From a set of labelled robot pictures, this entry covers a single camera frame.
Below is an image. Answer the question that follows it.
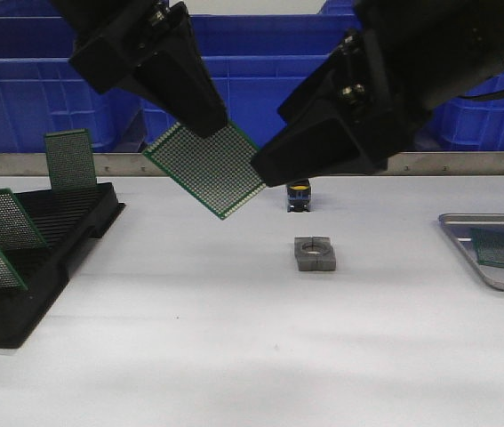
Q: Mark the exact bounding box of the grey metal clamp block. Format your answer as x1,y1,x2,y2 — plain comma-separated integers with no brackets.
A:
294,237,337,272

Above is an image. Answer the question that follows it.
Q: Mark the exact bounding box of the far left blue crate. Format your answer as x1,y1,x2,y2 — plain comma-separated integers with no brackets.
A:
0,0,61,18

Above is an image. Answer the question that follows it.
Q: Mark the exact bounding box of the blue plastic crate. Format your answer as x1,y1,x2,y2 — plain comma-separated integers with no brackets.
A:
138,14,368,155
414,98,504,152
0,17,147,153

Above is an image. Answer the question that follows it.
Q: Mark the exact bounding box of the black slotted board rack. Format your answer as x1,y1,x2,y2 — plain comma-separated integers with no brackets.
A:
0,181,124,349

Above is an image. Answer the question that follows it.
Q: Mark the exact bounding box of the right blue plastic crate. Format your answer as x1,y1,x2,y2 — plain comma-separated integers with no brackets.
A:
414,98,504,152

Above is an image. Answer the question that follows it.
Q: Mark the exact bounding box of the silver metal tray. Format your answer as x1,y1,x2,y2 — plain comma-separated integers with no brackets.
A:
439,213,504,292

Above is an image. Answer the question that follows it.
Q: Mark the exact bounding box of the red emergency stop button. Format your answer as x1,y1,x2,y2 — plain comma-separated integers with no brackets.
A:
286,179,311,213

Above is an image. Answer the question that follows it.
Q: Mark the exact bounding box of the far right blue crate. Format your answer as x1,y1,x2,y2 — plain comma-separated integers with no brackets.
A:
318,0,356,17

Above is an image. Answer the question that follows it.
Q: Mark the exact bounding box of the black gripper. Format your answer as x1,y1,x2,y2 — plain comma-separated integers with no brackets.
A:
251,1,504,187
51,0,228,138

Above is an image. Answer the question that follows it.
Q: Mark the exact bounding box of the centre blue plastic crate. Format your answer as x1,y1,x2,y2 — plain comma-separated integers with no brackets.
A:
138,14,368,155

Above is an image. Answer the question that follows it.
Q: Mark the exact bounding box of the left blue plastic crate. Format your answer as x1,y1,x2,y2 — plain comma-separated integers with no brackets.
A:
0,17,147,153

